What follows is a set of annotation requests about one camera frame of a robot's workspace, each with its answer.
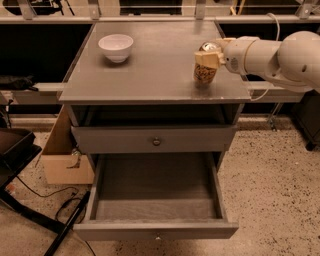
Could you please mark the white ceramic bowl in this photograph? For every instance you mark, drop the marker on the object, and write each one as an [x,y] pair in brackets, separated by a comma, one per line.
[116,47]

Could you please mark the round metal drawer knob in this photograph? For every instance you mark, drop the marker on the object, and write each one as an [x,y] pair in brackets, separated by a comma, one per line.
[156,141]

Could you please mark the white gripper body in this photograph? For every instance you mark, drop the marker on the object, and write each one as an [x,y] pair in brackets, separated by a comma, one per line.
[234,54]

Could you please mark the metal railing frame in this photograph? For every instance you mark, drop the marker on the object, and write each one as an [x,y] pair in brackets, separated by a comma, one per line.
[221,11]

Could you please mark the orange soda can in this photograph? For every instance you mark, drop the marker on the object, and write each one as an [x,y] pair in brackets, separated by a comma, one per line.
[202,74]

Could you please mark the black chair base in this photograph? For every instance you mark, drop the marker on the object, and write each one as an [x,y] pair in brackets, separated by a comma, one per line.
[17,150]

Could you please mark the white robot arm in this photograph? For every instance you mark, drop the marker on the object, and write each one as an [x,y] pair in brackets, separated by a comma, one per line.
[293,63]

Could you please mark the cardboard box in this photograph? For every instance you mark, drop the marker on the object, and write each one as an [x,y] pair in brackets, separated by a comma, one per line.
[62,160]

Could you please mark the open grey middle drawer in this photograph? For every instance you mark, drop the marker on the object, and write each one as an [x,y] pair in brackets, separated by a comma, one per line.
[164,196]

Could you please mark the grey drawer cabinet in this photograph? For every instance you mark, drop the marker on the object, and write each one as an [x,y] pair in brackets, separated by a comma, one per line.
[154,86]

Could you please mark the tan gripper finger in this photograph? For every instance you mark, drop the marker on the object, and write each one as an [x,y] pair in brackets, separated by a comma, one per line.
[209,59]
[223,42]

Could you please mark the closed grey top drawer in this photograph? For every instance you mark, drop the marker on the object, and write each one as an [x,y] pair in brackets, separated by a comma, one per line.
[100,140]

